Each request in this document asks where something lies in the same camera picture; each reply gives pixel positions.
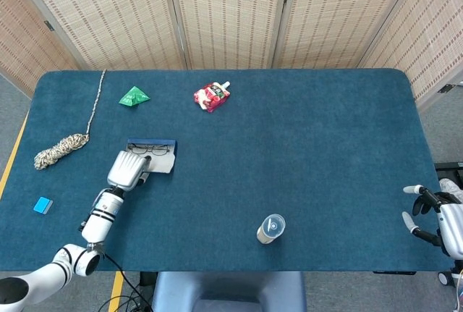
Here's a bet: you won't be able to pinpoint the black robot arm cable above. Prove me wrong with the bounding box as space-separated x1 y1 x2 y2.
99 252 153 312

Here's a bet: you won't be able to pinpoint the woven bamboo folding screen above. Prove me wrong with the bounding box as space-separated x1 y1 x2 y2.
0 0 463 111

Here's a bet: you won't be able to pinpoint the navy blue glasses case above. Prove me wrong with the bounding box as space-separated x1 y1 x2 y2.
126 138 178 175

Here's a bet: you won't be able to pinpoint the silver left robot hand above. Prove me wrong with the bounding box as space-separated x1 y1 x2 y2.
106 149 152 193

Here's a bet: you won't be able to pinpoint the black framed eyeglasses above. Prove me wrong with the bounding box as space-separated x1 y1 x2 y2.
129 144 171 156

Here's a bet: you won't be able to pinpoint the red spouted drink pouch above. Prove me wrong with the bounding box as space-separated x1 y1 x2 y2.
192 80 232 114

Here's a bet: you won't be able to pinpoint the blue felt table cover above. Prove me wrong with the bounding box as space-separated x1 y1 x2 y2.
0 68 451 273

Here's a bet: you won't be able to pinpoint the green triangular snack packet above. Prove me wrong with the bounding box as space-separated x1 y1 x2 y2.
118 85 151 108

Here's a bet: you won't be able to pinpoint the beige braided rope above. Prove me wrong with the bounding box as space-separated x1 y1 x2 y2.
33 69 107 171

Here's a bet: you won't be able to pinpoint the black stand base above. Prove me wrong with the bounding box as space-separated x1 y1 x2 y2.
433 161 463 183

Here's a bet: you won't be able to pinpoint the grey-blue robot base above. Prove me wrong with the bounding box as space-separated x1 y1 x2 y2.
150 271 307 312

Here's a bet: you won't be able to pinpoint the small blue sponge block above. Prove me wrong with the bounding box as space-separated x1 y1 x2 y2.
33 196 54 215

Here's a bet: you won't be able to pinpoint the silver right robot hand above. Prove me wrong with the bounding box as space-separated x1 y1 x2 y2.
402 184 463 258

